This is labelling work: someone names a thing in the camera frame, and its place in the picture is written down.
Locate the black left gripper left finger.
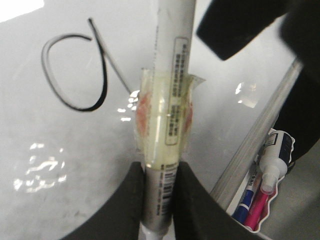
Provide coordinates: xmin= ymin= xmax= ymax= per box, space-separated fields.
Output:
xmin=63 ymin=161 xmax=144 ymax=240

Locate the white black whiteboard marker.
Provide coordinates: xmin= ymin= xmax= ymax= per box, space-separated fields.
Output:
xmin=141 ymin=0 xmax=196 ymax=240

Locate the aluminium whiteboard frame rail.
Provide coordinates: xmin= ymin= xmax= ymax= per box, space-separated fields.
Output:
xmin=210 ymin=58 xmax=303 ymax=211

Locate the white cleaner spray bottle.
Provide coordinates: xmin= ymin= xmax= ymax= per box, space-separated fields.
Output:
xmin=259 ymin=130 xmax=295 ymax=195

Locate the white corrugated pen tray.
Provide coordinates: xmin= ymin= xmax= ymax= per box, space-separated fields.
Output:
xmin=227 ymin=129 xmax=295 ymax=233

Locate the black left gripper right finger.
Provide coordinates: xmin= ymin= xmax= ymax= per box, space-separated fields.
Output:
xmin=172 ymin=161 xmax=268 ymax=240

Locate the red magnet taped to marker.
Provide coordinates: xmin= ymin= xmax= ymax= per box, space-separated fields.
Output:
xmin=135 ymin=68 xmax=205 ymax=169

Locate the white whiteboard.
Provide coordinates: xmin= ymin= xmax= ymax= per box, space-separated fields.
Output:
xmin=0 ymin=0 xmax=298 ymax=240

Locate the blue marker pen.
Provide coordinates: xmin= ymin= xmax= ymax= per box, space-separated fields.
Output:
xmin=232 ymin=163 xmax=262 ymax=224

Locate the pink marker pen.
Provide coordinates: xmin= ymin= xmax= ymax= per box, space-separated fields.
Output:
xmin=244 ymin=190 xmax=269 ymax=231

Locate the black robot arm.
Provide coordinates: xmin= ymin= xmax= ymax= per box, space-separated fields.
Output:
xmin=62 ymin=0 xmax=294 ymax=208

